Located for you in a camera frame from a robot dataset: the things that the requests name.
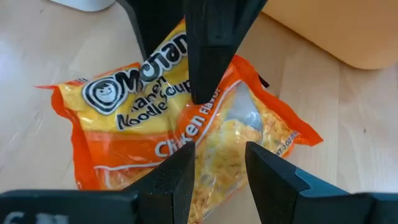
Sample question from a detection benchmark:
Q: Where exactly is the yellow plastic bin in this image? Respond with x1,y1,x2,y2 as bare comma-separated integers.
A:
261,0,398,71

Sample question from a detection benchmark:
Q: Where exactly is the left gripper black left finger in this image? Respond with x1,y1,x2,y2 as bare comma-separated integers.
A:
0,141,197,224

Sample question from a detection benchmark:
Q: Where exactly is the orange chicken Maruchan noodle packet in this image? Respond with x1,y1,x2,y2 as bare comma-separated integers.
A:
35,18,324,224

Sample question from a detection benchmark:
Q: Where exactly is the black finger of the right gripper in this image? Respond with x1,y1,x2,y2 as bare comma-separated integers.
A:
182,0,269,106
117,0,187,60

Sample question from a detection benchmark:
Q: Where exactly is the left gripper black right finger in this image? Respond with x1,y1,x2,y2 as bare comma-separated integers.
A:
244,141,398,224

